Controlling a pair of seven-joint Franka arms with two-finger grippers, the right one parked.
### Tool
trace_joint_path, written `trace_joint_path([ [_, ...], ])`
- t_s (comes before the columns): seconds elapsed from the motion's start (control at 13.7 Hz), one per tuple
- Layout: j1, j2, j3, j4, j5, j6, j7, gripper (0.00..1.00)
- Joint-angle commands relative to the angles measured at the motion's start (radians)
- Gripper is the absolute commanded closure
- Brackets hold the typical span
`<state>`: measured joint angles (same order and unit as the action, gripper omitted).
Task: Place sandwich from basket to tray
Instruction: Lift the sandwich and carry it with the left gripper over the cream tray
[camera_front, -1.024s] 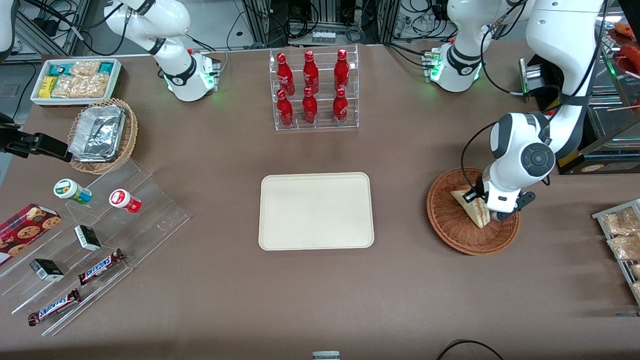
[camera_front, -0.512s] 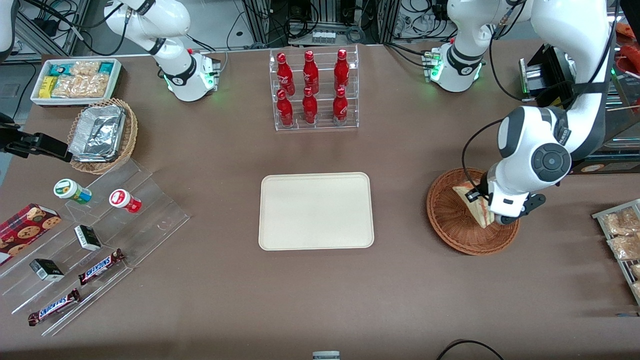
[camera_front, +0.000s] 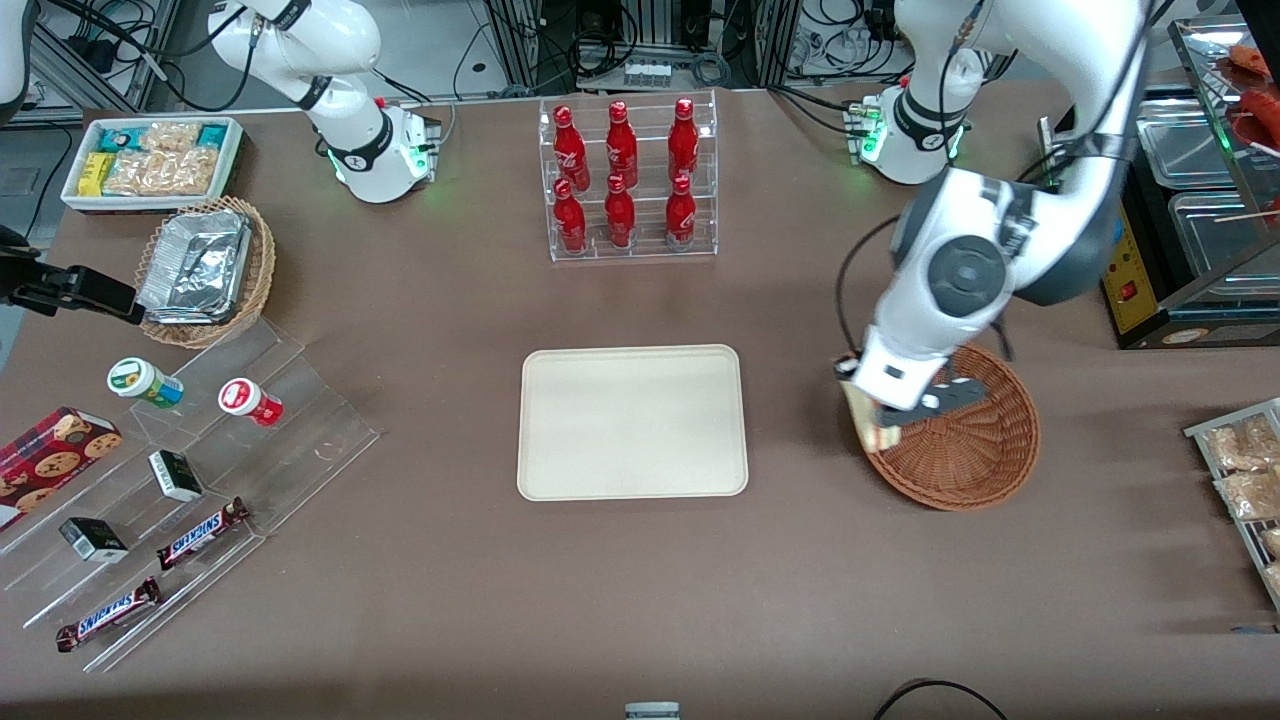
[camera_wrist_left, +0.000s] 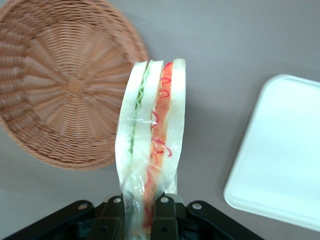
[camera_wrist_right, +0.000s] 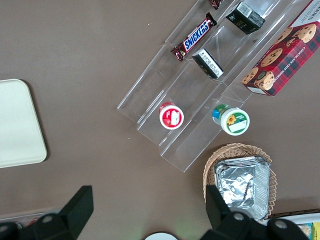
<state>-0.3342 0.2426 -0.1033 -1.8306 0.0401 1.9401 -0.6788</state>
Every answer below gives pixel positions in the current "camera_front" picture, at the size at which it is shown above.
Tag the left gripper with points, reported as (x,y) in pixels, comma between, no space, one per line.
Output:
(843,367)

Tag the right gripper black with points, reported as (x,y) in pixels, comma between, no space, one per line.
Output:
(28,285)

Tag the triangular sandwich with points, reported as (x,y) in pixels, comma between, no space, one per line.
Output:
(865,422)

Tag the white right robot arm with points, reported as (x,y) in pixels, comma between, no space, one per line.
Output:
(350,150)

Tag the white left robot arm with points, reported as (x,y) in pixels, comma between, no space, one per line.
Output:
(1010,230)

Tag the round brown wicker basket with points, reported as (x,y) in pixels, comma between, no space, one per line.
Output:
(975,460)

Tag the light tan wicker basket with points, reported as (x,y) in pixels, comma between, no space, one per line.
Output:
(258,270)

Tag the cream rectangular tray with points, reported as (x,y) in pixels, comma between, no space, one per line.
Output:
(630,420)

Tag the green lidded snack cup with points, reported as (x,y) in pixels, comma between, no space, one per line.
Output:
(140,381)

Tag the white rectangular snack bin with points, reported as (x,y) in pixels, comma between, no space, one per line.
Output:
(70,195)

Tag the aluminium foil container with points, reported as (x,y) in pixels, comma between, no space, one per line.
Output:
(195,265)

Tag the yellow snack packet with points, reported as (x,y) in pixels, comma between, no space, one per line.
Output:
(95,175)

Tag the large clear cracker bag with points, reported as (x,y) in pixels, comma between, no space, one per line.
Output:
(165,172)

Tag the teal snack packet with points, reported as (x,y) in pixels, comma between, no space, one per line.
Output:
(118,138)
(212,136)

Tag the small clear cracker bag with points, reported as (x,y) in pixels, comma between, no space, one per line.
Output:
(170,137)

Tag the red plaid cookie box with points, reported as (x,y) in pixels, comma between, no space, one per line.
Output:
(50,460)

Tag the red lidded snack cup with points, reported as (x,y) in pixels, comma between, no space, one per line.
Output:
(248,400)

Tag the small black carton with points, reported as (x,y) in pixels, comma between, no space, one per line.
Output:
(175,476)
(93,540)

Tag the black food warmer appliance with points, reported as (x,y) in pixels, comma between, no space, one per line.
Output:
(1150,330)

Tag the clear acrylic step display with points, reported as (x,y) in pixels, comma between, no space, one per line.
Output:
(300,430)

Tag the Snickers chocolate bar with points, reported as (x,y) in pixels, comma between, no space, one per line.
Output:
(200,535)
(108,614)

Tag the grey box with green light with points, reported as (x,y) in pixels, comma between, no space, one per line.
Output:
(1048,150)

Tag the red cola bottle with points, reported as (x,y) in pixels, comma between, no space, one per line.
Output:
(681,215)
(570,150)
(683,140)
(570,222)
(621,145)
(620,218)

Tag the clear acrylic bottle rack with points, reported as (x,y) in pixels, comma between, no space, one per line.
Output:
(648,250)

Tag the clear bag of pastry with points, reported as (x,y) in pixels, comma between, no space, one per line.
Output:
(1240,445)
(1250,495)
(1273,578)
(1271,542)

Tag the stainless steel pan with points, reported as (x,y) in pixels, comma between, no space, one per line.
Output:
(1230,232)
(1190,140)

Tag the small grey device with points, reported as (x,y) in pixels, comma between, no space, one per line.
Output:
(652,711)

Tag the white power strip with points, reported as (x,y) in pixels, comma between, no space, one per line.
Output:
(647,74)

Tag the red sausage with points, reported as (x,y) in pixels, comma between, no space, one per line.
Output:
(1262,115)

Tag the orange sausage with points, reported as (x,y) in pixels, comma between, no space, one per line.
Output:
(1255,58)

